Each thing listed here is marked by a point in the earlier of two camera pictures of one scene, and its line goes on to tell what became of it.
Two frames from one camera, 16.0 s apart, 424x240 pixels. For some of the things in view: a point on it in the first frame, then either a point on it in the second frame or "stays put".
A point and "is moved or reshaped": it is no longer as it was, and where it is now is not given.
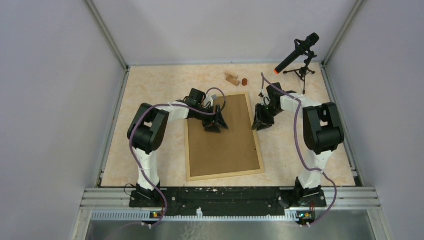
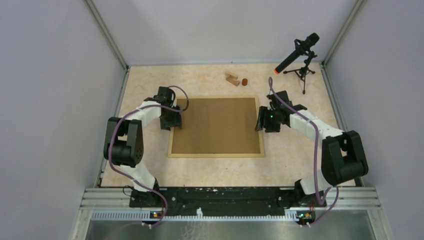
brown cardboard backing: x=232 y=150 is moved or reshaped
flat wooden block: x=234 y=75 stays put
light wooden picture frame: x=234 y=152 is moved or reshaped
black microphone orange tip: x=301 y=47 stays put
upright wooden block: x=234 y=82 stays put
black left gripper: x=219 y=122 → x=176 y=121
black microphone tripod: x=302 y=72 stays put
